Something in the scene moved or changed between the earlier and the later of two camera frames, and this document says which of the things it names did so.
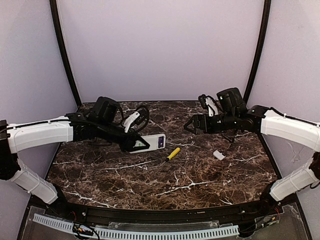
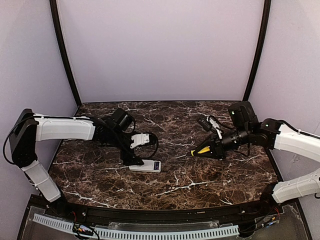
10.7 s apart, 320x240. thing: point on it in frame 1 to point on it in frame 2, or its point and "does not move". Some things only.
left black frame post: [55, 14] does not move
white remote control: [156, 142] to [148, 166]
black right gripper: [200, 123] to [217, 147]
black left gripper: [127, 144] to [128, 156]
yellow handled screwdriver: [171, 155] to [206, 149]
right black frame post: [258, 50] does not move
